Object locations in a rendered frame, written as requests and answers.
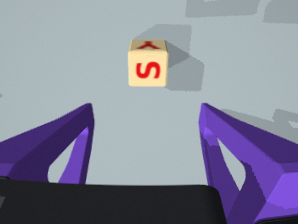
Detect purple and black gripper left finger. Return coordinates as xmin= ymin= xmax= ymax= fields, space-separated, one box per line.
xmin=0 ymin=103 xmax=95 ymax=184

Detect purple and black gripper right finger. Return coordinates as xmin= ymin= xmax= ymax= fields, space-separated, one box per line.
xmin=199 ymin=103 xmax=298 ymax=224

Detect beige letter block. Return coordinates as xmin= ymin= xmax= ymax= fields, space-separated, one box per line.
xmin=128 ymin=40 xmax=169 ymax=87

